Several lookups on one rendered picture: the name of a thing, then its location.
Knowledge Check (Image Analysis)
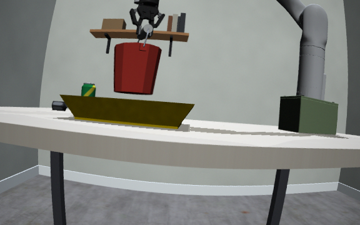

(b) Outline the green drink can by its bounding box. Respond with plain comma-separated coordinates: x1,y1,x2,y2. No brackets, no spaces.
81,83,96,97

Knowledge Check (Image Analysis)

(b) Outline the red pail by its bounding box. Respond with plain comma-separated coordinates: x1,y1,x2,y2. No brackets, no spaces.
114,24,162,95

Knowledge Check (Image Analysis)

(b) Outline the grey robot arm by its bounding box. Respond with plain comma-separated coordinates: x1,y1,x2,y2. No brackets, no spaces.
276,0,328,100

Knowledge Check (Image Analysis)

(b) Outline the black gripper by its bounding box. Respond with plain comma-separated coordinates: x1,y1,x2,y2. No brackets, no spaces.
129,0,165,36

